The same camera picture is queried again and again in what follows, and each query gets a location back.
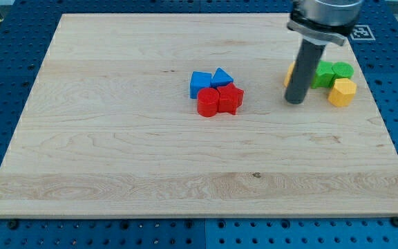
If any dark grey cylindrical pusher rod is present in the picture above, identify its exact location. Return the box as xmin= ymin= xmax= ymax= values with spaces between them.
xmin=284 ymin=39 xmax=326 ymax=104

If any yellow heart block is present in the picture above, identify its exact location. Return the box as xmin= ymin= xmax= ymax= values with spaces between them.
xmin=283 ymin=62 xmax=295 ymax=87

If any yellow hexagon block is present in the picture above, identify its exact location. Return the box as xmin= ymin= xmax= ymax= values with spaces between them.
xmin=328 ymin=78 xmax=357 ymax=107

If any green star block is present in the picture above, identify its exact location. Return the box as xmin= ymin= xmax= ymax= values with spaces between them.
xmin=311 ymin=60 xmax=334 ymax=89

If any green cylinder block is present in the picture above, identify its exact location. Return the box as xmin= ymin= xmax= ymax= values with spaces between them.
xmin=332 ymin=62 xmax=354 ymax=81

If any white fiducial marker tag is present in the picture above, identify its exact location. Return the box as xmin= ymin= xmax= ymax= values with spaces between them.
xmin=350 ymin=24 xmax=375 ymax=41

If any red star block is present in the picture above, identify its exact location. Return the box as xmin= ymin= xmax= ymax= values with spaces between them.
xmin=217 ymin=82 xmax=244 ymax=115

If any blue triangle block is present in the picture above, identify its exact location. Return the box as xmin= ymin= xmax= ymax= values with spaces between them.
xmin=211 ymin=68 xmax=234 ymax=88

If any red cylinder block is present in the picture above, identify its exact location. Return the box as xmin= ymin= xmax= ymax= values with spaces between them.
xmin=197 ymin=88 xmax=220 ymax=117

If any blue cube block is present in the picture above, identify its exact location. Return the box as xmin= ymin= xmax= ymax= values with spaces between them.
xmin=189 ymin=71 xmax=212 ymax=99

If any wooden board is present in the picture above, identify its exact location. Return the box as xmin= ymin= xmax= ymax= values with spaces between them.
xmin=0 ymin=14 xmax=398 ymax=219

